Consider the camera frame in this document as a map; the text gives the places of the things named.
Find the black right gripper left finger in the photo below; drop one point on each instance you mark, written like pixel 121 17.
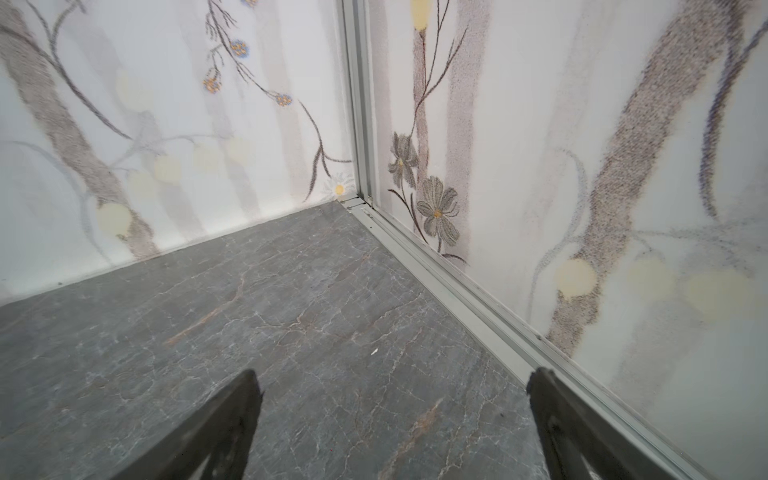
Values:
pixel 213 443

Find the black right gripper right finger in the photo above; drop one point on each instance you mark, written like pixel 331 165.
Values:
pixel 581 441

